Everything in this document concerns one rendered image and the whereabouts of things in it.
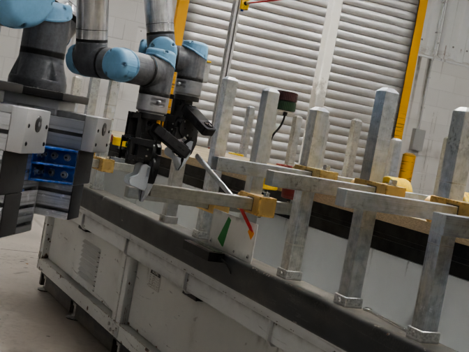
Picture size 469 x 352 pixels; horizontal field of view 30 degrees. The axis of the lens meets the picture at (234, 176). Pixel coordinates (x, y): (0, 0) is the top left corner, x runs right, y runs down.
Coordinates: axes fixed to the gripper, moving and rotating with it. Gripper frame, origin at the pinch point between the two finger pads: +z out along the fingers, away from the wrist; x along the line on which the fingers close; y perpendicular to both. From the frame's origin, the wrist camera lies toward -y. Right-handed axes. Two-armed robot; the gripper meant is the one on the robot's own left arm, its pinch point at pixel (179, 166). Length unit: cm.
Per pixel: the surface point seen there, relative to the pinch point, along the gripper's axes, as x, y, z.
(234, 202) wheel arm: 9.3, -30.4, 5.0
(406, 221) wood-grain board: -3, -73, 1
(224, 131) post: -8.6, -6.6, -11.9
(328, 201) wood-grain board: -14.7, -42.0, 1.2
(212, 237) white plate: -2.7, -14.6, 17.2
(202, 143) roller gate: -579, 543, 10
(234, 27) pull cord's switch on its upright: -195, 170, -70
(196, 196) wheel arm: 19.2, -26.5, 4.9
